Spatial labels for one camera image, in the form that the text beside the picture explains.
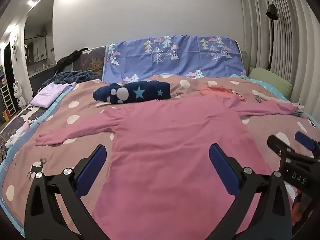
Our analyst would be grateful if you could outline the dark blue fuzzy blanket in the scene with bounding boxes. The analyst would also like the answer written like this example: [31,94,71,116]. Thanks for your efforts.
[41,70,97,88]

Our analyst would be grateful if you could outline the navy star-print folded garment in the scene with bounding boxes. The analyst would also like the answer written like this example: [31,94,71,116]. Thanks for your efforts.
[93,80,172,105]

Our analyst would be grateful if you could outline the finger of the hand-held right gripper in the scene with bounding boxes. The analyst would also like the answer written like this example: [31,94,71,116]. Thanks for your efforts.
[294,131,320,159]
[267,134,299,161]

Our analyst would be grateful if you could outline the white and grey folded garment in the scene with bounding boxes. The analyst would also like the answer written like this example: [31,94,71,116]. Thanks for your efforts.
[290,102,305,117]

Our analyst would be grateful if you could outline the lavender folded cloth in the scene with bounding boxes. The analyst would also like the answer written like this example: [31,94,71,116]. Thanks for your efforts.
[29,82,77,108]

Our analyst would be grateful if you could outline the coral folded garment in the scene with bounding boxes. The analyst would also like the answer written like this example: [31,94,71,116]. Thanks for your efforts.
[199,85,247,102]

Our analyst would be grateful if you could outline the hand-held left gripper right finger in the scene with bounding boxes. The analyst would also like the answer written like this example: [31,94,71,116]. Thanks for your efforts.
[209,144,293,240]

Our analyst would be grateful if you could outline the black floor lamp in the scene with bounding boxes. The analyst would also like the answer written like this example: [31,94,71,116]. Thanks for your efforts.
[265,4,278,72]

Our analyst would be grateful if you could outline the black cloth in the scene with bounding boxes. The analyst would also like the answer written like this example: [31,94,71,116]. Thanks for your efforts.
[55,47,90,73]

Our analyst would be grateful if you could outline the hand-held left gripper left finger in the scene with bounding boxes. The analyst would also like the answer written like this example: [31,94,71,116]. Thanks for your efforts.
[24,144,110,240]

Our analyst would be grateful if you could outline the white bear figure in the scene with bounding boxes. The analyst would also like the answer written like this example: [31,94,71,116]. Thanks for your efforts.
[12,80,26,109]

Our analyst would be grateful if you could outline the pink long-sleeve shirt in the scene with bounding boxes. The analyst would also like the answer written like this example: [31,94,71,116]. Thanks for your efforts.
[35,95,299,240]

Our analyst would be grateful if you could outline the green pillow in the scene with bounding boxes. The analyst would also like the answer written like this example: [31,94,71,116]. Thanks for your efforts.
[247,67,293,98]

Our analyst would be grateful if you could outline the white ladder shelf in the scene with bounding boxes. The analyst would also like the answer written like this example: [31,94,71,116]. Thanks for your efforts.
[0,85,15,117]

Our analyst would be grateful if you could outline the white bear wall clock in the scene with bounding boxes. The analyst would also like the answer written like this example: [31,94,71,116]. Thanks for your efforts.
[10,34,20,60]

